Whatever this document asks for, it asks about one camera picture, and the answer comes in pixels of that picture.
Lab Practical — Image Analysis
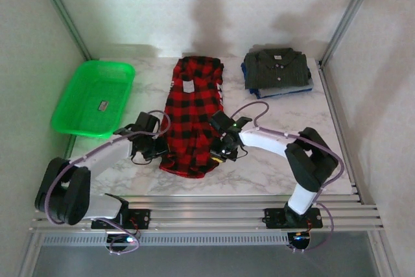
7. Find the blue folded shirt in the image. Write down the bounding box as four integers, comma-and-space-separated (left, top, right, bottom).
240, 62, 313, 100

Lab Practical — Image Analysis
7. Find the right aluminium side rail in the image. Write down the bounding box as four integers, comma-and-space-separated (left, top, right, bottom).
318, 61, 364, 206

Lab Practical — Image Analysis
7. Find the dark green striped shirt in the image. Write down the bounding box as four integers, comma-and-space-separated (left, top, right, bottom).
243, 47, 313, 90

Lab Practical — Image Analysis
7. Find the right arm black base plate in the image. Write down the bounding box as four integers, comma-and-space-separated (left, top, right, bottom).
264, 207, 324, 229

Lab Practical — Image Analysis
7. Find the green plastic basket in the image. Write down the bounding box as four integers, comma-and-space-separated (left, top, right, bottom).
51, 60, 136, 139

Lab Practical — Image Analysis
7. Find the grey slotted cable duct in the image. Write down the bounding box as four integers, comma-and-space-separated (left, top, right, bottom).
41, 233, 290, 247

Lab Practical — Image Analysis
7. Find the left aluminium side rail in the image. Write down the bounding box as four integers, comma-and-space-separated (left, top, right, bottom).
48, 59, 98, 206

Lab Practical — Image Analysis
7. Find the left aluminium frame post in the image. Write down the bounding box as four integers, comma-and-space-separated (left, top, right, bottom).
30, 0, 97, 69

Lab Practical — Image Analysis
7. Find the aluminium mounting rail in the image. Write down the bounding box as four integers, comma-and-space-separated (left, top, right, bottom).
29, 195, 386, 233

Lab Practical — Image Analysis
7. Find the grey folded shirt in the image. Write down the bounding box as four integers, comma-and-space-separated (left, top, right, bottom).
257, 77, 314, 97

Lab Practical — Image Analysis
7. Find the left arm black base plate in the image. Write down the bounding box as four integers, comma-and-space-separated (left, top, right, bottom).
91, 208, 152, 230

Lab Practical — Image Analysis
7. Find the aluminium frame post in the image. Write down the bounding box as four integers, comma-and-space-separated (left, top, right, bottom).
318, 0, 383, 69
30, 0, 97, 69

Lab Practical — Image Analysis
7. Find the red black plaid shirt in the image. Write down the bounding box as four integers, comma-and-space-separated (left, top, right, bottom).
158, 56, 226, 180

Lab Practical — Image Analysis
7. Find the right aluminium frame post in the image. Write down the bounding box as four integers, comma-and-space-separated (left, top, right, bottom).
318, 0, 383, 69

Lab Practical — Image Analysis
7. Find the aluminium side rail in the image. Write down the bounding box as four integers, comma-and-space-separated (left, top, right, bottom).
48, 59, 98, 206
318, 61, 364, 206

